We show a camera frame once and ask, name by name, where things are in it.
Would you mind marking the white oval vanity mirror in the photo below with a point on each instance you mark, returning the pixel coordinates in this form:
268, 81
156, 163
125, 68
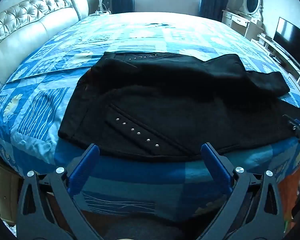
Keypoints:
252, 1

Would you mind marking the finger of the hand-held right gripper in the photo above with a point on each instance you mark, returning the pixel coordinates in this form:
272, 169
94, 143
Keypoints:
296, 126

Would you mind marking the black studded pants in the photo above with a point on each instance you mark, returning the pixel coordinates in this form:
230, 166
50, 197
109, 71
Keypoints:
165, 92

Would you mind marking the blue patterned bedsheet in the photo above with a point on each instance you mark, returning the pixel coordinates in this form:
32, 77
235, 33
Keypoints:
140, 37

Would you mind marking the small white fan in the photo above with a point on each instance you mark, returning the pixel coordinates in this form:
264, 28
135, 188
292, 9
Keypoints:
105, 3

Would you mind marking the cream tufted leather headboard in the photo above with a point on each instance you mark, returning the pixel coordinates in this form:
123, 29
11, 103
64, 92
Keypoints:
27, 30

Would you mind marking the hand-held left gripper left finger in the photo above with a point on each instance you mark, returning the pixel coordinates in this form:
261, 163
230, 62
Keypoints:
82, 172

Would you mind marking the white television stand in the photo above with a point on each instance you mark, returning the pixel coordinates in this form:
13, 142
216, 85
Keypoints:
277, 52

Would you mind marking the beige bed base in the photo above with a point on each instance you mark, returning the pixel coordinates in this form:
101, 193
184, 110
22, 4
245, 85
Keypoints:
5, 192

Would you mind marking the white dressing table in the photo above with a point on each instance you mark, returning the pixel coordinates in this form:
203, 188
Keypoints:
237, 22

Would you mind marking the black flat television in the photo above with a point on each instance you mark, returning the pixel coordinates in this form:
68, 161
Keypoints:
290, 40

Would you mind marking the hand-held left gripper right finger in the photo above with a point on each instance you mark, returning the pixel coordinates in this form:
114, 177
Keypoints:
215, 170

